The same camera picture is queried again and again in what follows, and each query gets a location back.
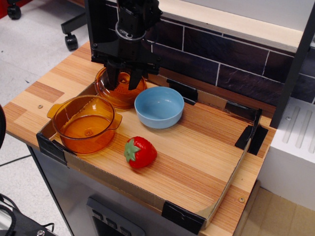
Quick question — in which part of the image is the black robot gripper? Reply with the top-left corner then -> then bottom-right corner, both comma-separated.
91,34 -> 161,90

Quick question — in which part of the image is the orange transparent pot lid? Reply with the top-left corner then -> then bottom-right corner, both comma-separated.
94,67 -> 147,110

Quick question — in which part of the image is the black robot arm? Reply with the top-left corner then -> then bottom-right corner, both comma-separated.
85,0 -> 162,90

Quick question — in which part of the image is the orange transparent pot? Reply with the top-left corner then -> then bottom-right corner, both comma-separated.
47,95 -> 123,154

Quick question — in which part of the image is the light blue bowl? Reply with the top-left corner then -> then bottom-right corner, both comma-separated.
134,87 -> 185,129

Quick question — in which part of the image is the black office chair base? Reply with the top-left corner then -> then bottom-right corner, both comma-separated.
61,13 -> 87,51

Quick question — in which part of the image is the red toy strawberry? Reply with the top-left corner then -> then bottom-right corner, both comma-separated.
124,136 -> 158,168

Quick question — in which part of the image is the black caster wheel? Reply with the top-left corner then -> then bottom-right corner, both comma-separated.
7,4 -> 22,20

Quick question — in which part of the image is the dark brick backsplash panel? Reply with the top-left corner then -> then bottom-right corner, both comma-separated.
105,4 -> 315,106

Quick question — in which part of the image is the cardboard fence with black tape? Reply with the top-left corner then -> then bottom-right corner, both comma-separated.
36,71 -> 269,235

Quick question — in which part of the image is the black oven control panel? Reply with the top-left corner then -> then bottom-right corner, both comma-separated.
87,197 -> 146,236

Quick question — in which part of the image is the white ribbed sink drainer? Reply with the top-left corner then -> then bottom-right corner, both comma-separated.
273,98 -> 315,162

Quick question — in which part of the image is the black vertical post right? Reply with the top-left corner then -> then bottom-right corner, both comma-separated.
270,5 -> 315,129

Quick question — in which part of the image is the black cable bottom left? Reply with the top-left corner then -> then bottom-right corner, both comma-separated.
0,193 -> 55,236

